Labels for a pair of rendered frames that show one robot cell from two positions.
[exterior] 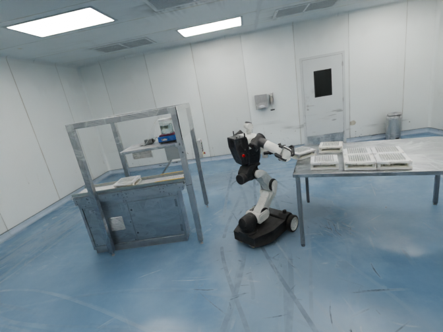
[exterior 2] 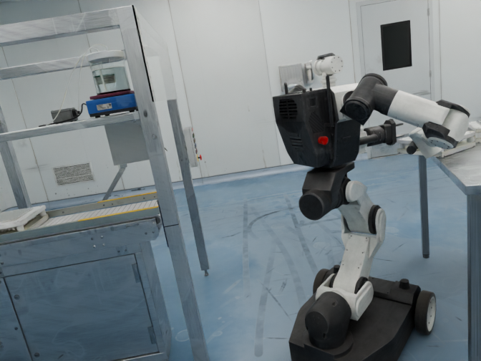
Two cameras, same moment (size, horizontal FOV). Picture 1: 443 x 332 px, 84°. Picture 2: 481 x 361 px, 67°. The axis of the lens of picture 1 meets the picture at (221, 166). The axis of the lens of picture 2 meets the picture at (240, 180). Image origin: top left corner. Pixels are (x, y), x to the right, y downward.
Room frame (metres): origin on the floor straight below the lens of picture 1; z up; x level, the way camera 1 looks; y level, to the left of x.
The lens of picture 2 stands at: (1.08, 0.22, 1.25)
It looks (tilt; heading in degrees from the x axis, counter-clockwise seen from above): 14 degrees down; 354
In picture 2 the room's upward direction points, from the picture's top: 9 degrees counter-clockwise
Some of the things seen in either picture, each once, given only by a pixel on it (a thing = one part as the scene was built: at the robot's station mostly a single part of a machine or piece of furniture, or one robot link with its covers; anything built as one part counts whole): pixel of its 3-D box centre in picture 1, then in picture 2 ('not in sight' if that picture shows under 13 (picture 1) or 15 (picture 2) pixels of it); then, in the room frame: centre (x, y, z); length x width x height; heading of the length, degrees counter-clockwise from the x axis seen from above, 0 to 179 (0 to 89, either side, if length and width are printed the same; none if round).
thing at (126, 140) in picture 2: (175, 149); (134, 140); (2.86, 0.51, 1.11); 0.22 x 0.11 x 0.20; 87
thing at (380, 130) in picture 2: not in sight; (381, 134); (2.70, -0.65, 0.95); 0.12 x 0.10 x 0.13; 101
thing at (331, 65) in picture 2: (248, 127); (328, 69); (2.51, -0.34, 1.28); 0.10 x 0.07 x 0.09; 19
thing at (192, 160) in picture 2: (200, 147); (190, 146); (3.58, 0.26, 0.94); 0.17 x 0.06 x 0.26; 177
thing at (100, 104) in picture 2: (169, 137); (117, 103); (2.78, 0.53, 1.28); 0.21 x 0.20 x 0.09; 177
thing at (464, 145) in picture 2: (300, 155); (434, 147); (2.71, -0.93, 0.83); 0.24 x 0.24 x 0.02; 19
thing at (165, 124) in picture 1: (165, 124); (109, 71); (2.77, 0.53, 1.42); 0.15 x 0.15 x 0.19
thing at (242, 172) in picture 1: (248, 172); (326, 188); (2.46, -0.27, 0.81); 0.28 x 0.13 x 0.18; 132
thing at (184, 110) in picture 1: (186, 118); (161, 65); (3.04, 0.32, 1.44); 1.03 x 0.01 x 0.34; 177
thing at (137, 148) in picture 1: (153, 145); (76, 126); (2.74, 0.72, 1.22); 0.62 x 0.38 x 0.04; 87
